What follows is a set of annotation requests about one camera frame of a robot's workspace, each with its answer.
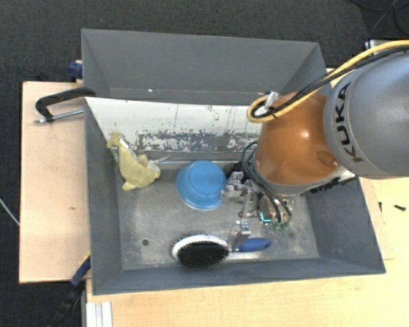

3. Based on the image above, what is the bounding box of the blue bowl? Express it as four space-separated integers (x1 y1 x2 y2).
176 159 228 211

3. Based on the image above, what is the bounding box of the grey metal bin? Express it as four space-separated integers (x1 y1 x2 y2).
80 28 387 296

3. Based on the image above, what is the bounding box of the yellow toy animal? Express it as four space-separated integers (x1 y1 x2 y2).
106 131 162 191

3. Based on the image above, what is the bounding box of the pale cardboard board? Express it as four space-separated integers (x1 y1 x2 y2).
18 81 91 283

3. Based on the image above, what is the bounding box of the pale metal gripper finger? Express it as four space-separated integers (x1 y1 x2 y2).
228 219 253 252
220 171 250 203

